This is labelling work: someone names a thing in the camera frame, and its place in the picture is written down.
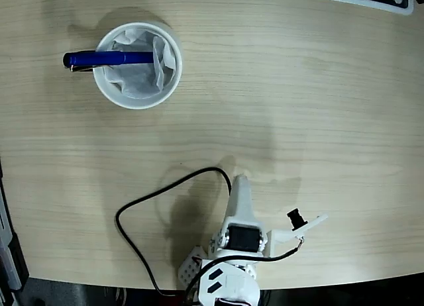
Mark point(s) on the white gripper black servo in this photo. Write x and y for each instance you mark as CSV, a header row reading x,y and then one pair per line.
x,y
242,237

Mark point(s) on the blue metal pen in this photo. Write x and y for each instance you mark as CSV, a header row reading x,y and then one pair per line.
x,y
106,58

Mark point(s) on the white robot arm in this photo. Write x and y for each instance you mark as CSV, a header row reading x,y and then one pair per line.
x,y
232,286

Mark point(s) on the crumpled white paper tissue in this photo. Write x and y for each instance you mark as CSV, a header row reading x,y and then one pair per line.
x,y
139,81

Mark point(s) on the camera module on white mount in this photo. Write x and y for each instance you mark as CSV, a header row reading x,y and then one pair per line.
x,y
281,236

